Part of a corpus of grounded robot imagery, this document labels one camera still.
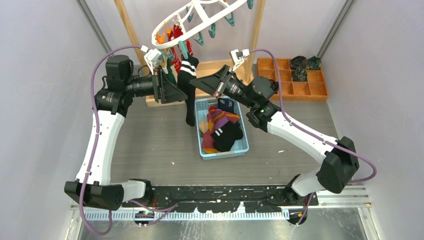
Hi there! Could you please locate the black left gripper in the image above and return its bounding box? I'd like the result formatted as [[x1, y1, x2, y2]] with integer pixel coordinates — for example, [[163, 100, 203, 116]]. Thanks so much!
[[125, 67, 188, 104]]

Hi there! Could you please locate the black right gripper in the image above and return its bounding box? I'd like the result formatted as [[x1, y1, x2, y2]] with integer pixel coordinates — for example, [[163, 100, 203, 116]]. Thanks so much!
[[189, 66, 256, 110]]

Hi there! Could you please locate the navy sock with white cuff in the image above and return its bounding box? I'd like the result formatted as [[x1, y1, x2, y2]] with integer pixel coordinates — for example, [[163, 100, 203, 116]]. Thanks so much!
[[217, 97, 235, 114]]

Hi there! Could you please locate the striped beige sock front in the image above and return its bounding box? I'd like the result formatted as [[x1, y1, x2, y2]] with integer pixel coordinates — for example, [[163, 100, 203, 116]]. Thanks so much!
[[198, 119, 209, 134]]

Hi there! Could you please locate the green dotted sock front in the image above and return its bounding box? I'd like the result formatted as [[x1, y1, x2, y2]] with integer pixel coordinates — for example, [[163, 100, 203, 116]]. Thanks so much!
[[166, 62, 177, 85]]

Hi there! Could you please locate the purple striped sock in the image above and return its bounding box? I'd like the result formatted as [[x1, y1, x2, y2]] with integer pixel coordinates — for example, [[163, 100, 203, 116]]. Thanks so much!
[[201, 130, 219, 154], [206, 106, 240, 132]]

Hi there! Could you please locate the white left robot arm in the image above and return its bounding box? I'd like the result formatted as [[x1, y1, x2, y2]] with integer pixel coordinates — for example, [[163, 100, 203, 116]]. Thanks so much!
[[64, 55, 188, 211]]

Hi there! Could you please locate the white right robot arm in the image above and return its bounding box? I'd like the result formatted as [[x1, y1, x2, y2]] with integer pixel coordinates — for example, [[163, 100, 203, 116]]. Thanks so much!
[[190, 65, 360, 205]]

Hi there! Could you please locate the wooden hanger stand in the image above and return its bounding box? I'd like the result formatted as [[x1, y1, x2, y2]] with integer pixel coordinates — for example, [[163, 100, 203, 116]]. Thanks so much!
[[113, 0, 266, 107]]

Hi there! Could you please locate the white round clip hanger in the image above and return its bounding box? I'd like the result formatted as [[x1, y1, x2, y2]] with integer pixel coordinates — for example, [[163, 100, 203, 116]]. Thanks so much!
[[151, 0, 254, 49]]

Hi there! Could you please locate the rolled dark sock left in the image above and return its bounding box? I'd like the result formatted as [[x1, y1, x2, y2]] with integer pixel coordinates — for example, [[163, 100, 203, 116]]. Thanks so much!
[[269, 79, 279, 95]]

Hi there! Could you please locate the rolled dark sock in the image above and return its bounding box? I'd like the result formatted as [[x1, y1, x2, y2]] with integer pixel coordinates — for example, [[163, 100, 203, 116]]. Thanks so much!
[[306, 56, 322, 71], [289, 55, 308, 70], [269, 79, 279, 95], [291, 67, 308, 82]]

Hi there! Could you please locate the light blue plastic basket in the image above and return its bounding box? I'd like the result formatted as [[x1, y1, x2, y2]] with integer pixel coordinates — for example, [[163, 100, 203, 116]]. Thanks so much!
[[194, 97, 249, 160]]

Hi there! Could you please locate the rolled dark sock middle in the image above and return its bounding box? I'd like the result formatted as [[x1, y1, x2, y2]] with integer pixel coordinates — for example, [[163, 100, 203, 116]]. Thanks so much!
[[291, 67, 308, 82]]

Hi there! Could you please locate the rolled dark sock top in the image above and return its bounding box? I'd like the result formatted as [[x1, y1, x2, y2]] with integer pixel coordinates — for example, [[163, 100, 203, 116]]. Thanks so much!
[[289, 55, 308, 70]]

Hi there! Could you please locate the orange wooden compartment tray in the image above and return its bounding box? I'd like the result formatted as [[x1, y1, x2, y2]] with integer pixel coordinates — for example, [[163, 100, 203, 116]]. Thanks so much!
[[256, 57, 329, 102]]

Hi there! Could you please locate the rolled dark sock right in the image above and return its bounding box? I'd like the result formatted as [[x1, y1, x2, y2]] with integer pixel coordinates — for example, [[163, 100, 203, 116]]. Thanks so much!
[[306, 56, 322, 71]]

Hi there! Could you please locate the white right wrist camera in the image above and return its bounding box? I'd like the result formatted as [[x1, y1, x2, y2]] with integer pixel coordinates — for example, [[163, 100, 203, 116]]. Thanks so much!
[[229, 49, 250, 72]]

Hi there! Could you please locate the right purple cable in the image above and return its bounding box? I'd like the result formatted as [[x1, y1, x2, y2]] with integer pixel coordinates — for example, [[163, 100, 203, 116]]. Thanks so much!
[[248, 48, 378, 227]]

